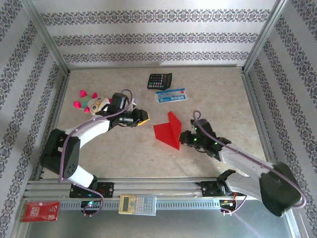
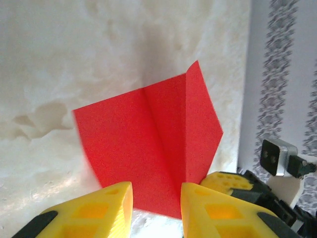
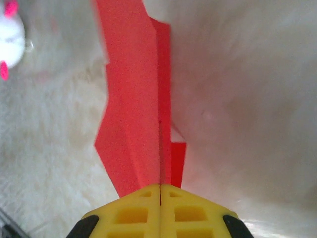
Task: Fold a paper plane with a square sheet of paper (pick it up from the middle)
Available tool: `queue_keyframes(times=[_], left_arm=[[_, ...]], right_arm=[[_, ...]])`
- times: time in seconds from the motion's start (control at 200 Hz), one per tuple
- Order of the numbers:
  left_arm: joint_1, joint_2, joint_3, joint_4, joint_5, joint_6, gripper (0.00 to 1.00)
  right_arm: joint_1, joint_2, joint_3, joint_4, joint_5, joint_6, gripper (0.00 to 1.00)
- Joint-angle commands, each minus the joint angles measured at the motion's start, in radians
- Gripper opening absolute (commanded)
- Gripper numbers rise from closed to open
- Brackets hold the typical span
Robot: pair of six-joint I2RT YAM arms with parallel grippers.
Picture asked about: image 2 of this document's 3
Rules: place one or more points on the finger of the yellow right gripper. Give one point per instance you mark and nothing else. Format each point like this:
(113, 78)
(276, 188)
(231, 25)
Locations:
(227, 182)

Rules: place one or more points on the red cloth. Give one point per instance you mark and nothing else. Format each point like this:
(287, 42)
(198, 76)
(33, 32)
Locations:
(138, 136)

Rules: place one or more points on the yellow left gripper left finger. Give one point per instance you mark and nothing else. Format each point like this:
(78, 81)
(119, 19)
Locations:
(86, 218)

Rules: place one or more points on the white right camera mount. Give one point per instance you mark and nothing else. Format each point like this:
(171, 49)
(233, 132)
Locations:
(289, 188)

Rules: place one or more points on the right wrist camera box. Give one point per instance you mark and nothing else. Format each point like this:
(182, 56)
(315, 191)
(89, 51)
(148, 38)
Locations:
(275, 156)

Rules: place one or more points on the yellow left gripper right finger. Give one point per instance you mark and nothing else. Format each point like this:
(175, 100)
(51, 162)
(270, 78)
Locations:
(223, 218)

